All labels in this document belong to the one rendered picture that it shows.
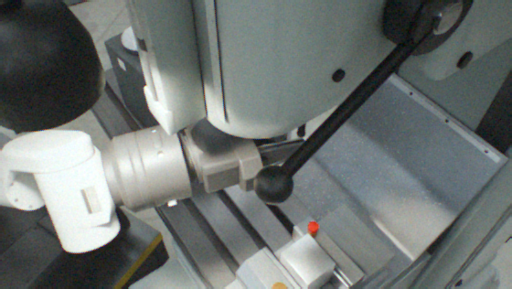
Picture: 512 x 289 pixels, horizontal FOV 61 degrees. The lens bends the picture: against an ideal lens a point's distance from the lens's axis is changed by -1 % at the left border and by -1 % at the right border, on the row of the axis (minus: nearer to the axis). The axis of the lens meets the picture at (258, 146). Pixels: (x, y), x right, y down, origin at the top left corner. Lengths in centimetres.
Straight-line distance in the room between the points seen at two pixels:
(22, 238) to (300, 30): 113
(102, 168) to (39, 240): 83
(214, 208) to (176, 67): 52
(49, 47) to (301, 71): 16
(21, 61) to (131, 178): 24
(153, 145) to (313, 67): 22
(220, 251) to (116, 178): 39
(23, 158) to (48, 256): 79
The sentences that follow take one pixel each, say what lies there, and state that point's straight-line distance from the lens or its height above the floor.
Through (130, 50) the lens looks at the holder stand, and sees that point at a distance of 87.
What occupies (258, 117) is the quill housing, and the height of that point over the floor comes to 138.
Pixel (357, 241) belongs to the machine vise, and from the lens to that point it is 75.
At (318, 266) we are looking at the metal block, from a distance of 64.
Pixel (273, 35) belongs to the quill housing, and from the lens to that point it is 29.
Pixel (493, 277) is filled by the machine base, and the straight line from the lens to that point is 175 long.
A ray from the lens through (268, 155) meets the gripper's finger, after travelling 50.
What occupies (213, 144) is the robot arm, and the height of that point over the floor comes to 126.
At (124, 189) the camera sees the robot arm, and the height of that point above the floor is 126.
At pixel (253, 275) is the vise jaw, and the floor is 102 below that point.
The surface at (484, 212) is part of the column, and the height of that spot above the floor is 90.
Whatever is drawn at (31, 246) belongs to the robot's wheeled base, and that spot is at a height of 59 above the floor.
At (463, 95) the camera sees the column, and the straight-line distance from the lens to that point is 81.
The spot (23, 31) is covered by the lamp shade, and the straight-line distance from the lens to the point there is 25.
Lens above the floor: 164
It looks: 51 degrees down
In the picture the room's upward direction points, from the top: straight up
